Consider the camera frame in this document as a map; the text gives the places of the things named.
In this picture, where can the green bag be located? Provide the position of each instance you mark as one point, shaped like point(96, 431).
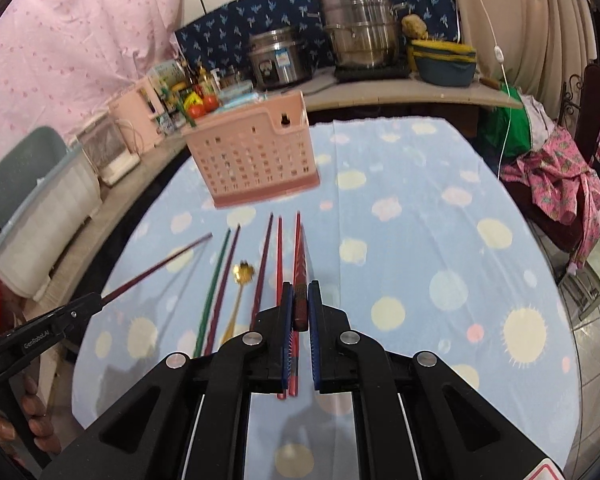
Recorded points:
point(510, 125)

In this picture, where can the dark red chopstick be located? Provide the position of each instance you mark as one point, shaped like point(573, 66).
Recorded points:
point(165, 260)

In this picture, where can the wet wipes packet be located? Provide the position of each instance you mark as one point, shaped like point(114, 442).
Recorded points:
point(237, 100)

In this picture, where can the navy printed cloth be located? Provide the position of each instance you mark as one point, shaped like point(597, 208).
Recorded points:
point(230, 30)

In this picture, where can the white printed canister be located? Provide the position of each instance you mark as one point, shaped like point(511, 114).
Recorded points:
point(165, 75)

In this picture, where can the gold spoon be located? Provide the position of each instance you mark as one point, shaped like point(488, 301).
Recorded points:
point(243, 272)

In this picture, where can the yellow bowl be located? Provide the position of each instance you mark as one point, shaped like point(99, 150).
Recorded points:
point(445, 48)

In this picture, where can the steel steamer pot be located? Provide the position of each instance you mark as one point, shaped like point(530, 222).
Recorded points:
point(360, 25)

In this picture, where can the blue spotted tablecloth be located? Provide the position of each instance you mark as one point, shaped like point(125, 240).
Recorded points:
point(405, 260)

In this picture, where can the pink floral cloth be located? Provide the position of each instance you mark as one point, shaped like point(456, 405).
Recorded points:
point(560, 175)

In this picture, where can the beige curtain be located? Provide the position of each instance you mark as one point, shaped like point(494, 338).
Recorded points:
point(545, 20)

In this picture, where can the glass kettle white base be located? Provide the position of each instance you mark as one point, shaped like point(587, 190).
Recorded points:
point(105, 145)

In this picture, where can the grey white dish drainer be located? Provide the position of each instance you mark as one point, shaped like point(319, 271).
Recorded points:
point(45, 220)

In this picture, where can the yellow oil bottle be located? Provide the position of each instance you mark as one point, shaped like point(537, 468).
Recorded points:
point(208, 82)

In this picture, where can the green chopstick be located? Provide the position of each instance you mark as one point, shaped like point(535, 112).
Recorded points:
point(212, 290)

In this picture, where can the red tomato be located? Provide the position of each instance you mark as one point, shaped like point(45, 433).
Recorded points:
point(210, 103)
point(195, 111)

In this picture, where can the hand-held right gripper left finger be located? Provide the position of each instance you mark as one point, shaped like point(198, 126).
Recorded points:
point(286, 345)

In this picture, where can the blue bowl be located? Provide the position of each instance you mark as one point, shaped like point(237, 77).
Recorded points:
point(442, 72)

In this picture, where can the pink printed sheet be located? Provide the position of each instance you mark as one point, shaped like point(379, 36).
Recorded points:
point(80, 35)

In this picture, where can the pink electric kettle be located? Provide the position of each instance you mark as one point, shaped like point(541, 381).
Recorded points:
point(130, 115)

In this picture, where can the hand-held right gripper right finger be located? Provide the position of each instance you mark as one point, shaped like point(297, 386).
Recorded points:
point(314, 345)

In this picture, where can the dark chair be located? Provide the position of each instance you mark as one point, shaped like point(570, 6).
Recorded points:
point(595, 90)

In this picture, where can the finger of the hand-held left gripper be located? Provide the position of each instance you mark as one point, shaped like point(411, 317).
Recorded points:
point(80, 310)

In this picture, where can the maroon chopstick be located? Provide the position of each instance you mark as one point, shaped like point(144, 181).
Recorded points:
point(263, 265)
point(223, 287)

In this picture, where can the steel rice cooker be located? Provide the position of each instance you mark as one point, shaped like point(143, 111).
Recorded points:
point(280, 65)

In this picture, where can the black induction cooker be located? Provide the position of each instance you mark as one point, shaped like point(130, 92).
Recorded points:
point(375, 72)

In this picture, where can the pink perforated utensil basket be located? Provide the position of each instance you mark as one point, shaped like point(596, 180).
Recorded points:
point(250, 160)

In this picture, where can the dark glass bottle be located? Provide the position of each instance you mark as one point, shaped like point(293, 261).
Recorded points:
point(191, 75)

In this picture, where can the yellow loofah sponge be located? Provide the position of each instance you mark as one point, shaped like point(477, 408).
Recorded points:
point(412, 25)

